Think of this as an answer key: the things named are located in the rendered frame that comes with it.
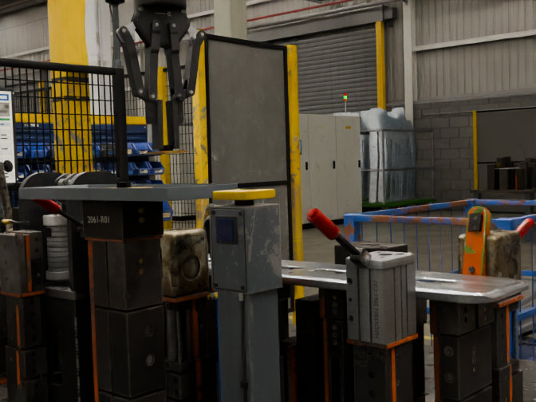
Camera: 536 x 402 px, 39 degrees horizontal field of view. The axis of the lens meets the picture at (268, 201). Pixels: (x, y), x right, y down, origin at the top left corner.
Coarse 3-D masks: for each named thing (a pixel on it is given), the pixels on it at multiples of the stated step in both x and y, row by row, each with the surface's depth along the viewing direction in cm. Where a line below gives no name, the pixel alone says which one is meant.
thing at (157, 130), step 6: (156, 102) 107; (162, 102) 107; (156, 108) 107; (162, 108) 107; (156, 114) 107; (162, 114) 107; (156, 120) 107; (162, 120) 107; (156, 126) 107; (162, 126) 107; (156, 132) 107; (162, 132) 107; (156, 138) 107; (162, 138) 107; (156, 144) 107; (162, 144) 107
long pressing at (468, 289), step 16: (208, 256) 159; (288, 272) 133; (304, 272) 132; (320, 272) 132; (416, 272) 128; (432, 272) 128; (336, 288) 120; (416, 288) 111; (432, 288) 110; (448, 288) 112; (464, 288) 111; (480, 288) 111; (496, 288) 110; (512, 288) 112; (528, 288) 116
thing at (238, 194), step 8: (216, 192) 99; (224, 192) 98; (232, 192) 97; (240, 192) 96; (248, 192) 96; (256, 192) 97; (264, 192) 98; (272, 192) 99; (240, 200) 98; (248, 200) 98
